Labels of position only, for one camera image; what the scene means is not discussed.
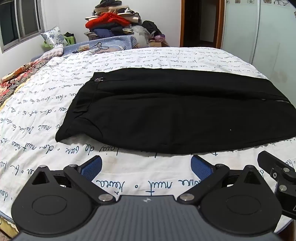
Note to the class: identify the grey plastic bag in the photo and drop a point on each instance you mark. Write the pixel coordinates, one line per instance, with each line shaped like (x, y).
(141, 37)

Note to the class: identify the pile of folded clothes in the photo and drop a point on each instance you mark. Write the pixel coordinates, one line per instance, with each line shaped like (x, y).
(111, 9)

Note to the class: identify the frosted wardrobe sliding door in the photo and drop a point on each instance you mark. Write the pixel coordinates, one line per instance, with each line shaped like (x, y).
(266, 34)

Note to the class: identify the window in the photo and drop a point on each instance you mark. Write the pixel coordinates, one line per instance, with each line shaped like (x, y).
(18, 20)

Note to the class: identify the black bag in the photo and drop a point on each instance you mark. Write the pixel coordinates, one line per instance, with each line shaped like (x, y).
(151, 27)

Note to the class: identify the white script-printed quilt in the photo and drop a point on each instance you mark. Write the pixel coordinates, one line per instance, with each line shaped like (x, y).
(46, 111)

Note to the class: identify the purple cloth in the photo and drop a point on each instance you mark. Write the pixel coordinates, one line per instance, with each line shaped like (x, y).
(160, 37)

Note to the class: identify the red knitted garment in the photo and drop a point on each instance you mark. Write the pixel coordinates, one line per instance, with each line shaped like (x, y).
(105, 20)

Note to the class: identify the wooden door frame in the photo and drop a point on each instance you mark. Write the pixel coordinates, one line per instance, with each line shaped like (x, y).
(183, 23)

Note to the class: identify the cardboard box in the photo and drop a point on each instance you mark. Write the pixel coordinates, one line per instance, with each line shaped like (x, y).
(158, 44)

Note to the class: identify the floral pillow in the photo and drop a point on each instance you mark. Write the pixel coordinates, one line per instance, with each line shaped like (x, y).
(54, 36)

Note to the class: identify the floral striped blanket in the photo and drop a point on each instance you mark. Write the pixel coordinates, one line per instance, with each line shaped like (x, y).
(16, 76)

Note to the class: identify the blue patterned blanket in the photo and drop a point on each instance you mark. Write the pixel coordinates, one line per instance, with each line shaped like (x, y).
(120, 42)

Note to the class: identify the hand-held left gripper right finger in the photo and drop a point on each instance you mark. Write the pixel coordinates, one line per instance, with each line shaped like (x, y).
(200, 167)

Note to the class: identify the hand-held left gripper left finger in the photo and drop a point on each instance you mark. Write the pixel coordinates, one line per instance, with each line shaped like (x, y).
(93, 167)

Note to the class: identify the black pants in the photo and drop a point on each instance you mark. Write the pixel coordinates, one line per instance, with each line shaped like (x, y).
(175, 111)

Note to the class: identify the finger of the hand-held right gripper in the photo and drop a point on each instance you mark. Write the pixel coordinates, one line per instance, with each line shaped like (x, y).
(269, 162)

